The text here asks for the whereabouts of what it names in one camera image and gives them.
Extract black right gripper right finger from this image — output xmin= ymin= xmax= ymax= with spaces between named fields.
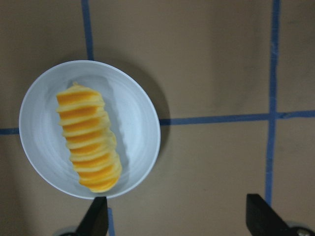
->
xmin=246 ymin=194 xmax=298 ymax=236

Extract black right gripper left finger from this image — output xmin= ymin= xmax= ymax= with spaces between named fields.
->
xmin=75 ymin=197 xmax=109 ymax=236

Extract sliced orange bread loaf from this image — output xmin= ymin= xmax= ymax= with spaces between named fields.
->
xmin=56 ymin=83 xmax=123 ymax=193

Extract light blue plate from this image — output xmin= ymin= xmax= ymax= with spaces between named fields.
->
xmin=19 ymin=60 xmax=161 ymax=199

